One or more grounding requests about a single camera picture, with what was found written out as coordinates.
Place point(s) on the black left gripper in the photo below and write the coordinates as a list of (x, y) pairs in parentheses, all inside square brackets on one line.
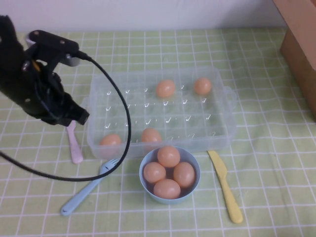
[(32, 91)]

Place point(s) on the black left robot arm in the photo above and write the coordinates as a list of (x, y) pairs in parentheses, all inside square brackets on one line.
[(8, 42)]

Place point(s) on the orange egg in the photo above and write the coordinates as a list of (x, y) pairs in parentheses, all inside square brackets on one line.
[(169, 156), (110, 140), (202, 86), (151, 135), (184, 174), (167, 188), (166, 88), (154, 172)]

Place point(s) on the clear plastic egg box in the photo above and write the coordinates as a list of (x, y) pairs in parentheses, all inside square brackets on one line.
[(172, 111)]

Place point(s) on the brown cardboard box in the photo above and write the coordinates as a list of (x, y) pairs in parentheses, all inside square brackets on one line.
[(300, 49)]

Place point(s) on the pink plastic knife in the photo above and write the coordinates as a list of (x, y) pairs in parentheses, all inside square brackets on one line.
[(74, 145)]

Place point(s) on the light blue plastic fork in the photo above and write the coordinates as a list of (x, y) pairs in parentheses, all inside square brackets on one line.
[(84, 193)]

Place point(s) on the light blue bowl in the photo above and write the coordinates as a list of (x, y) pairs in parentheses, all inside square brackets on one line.
[(170, 201)]

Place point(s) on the yellow plastic knife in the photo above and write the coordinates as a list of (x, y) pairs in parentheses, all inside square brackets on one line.
[(225, 187)]

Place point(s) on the green grid tablecloth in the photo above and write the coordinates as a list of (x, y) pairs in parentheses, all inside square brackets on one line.
[(259, 172)]

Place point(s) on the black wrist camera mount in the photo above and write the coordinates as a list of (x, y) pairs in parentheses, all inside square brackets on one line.
[(54, 45)]

